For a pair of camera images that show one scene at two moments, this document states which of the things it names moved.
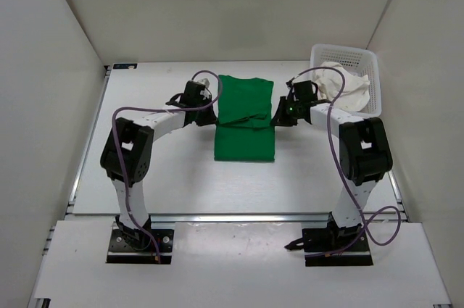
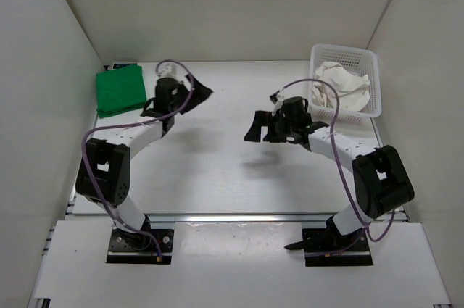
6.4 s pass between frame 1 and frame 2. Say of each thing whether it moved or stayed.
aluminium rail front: stayed
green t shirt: moved
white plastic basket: stayed
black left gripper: moved
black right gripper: moved
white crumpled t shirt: stayed
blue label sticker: stayed
